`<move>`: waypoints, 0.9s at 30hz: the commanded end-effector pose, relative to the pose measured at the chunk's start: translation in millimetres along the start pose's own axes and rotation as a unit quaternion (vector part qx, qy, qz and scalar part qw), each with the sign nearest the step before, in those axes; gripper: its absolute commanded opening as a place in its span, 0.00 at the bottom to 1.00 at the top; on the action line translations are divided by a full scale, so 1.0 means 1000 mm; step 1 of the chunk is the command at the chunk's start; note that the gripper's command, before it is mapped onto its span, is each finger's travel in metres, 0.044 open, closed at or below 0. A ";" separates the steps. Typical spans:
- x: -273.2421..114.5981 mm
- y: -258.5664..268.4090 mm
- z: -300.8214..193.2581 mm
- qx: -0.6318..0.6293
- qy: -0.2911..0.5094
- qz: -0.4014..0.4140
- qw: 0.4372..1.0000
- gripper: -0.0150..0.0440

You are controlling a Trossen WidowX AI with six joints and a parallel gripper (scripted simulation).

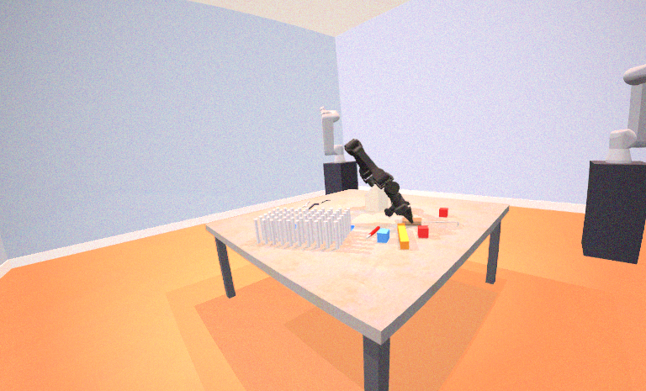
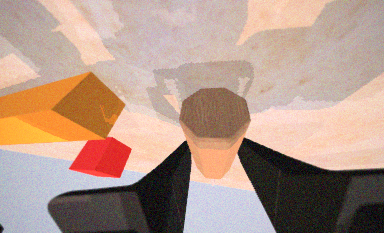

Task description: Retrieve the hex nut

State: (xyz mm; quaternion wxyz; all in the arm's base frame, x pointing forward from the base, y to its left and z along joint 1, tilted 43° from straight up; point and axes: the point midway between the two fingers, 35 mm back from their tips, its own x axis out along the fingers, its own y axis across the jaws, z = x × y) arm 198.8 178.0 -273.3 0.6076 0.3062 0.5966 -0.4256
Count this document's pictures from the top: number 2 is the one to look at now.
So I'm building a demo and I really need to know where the small red block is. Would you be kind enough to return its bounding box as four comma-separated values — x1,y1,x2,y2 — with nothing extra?
69,137,132,178

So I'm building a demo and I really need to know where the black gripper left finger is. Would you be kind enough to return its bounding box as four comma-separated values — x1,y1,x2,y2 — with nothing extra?
48,140,192,233

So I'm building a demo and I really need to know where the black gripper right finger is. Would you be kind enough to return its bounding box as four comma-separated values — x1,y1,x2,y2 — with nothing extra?
237,137,384,233

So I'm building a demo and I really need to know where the orange rectangular bar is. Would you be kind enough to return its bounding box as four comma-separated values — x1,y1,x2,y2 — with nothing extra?
0,72,126,145

